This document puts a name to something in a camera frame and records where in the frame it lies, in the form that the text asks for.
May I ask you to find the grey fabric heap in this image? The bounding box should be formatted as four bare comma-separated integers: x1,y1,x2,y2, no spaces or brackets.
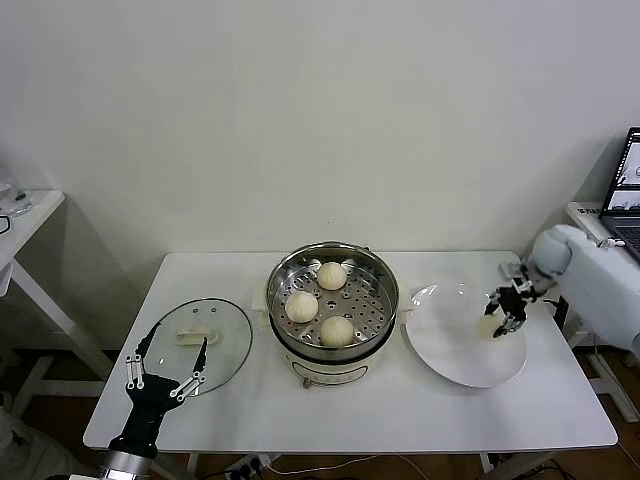
0,399,101,480

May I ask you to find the black power adapter with cable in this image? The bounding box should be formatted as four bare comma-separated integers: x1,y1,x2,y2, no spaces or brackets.
544,296,570,326

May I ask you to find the white steamed baozi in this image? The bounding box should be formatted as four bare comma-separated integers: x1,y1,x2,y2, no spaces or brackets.
317,261,347,291
284,291,319,323
474,314,506,341
319,315,355,348

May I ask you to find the cream electric cooker base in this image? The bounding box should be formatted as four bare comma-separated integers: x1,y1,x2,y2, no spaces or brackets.
269,314,396,390

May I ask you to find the glass lid with cream handle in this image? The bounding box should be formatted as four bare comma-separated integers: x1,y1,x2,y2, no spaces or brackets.
142,298,254,397

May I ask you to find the white floor power strip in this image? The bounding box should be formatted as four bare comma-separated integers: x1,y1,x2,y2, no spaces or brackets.
222,453,274,476

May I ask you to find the clear glass jar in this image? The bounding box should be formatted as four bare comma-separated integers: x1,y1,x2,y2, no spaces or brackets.
0,162,34,217

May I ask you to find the white round plate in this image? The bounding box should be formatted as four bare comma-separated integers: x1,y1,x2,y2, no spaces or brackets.
404,282,529,389

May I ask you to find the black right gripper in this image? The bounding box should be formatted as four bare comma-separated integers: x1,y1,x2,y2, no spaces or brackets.
483,279,557,340

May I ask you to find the stainless steel steamer basket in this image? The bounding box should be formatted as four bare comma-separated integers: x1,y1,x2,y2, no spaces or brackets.
251,242,414,359

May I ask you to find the white side table with jar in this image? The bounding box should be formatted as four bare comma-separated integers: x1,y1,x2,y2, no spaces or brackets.
0,188,117,416

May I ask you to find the dark open laptop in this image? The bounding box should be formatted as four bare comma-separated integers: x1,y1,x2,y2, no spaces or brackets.
597,127,640,251

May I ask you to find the white side table with laptop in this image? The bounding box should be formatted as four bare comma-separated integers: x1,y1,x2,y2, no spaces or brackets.
564,199,640,426

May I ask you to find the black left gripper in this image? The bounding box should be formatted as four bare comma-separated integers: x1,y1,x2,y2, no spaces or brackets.
109,330,209,454

